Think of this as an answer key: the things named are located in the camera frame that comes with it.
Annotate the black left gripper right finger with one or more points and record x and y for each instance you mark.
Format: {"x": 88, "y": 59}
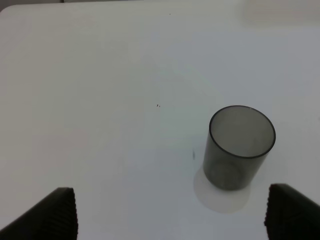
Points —
{"x": 290, "y": 215}

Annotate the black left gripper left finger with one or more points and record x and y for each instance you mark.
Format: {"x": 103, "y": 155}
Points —
{"x": 53, "y": 218}

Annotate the grey translucent plastic cup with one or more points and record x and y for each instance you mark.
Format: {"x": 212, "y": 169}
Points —
{"x": 239, "y": 140}

